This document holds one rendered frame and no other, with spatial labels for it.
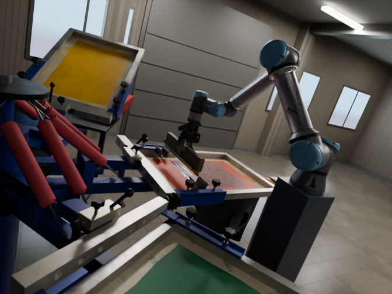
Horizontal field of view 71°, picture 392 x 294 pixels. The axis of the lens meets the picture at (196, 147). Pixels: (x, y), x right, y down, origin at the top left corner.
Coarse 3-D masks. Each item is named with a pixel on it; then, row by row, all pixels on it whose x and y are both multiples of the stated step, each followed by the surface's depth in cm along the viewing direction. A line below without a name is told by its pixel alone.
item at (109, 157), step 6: (108, 156) 132; (114, 156) 134; (120, 156) 136; (108, 162) 129; (114, 162) 130; (120, 162) 132; (126, 162) 134; (114, 168) 132; (126, 168) 135; (132, 168) 137
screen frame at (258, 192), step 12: (144, 156) 159; (204, 156) 198; (216, 156) 205; (228, 156) 206; (240, 168) 195; (264, 180) 177; (228, 192) 144; (240, 192) 148; (252, 192) 153; (264, 192) 160
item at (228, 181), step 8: (168, 176) 151; (176, 176) 154; (184, 176) 157; (200, 176) 163; (208, 176) 167; (216, 176) 170; (224, 176) 174; (232, 176) 178; (240, 176) 182; (176, 184) 144; (184, 184) 147; (224, 184) 162; (232, 184) 165; (240, 184) 169; (248, 184) 173
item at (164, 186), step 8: (120, 136) 164; (120, 144) 160; (128, 144) 156; (144, 160) 140; (144, 168) 132; (152, 168) 133; (144, 176) 131; (152, 176) 125; (160, 176) 127; (152, 184) 124; (160, 184) 119; (168, 184) 121; (160, 192) 117; (168, 192) 114
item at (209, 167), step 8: (152, 160) 166; (160, 160) 169; (168, 160) 173; (176, 160) 177; (208, 160) 195; (160, 168) 158; (168, 168) 161; (176, 168) 165; (208, 168) 180; (216, 168) 184; (224, 168) 189; (232, 168) 194
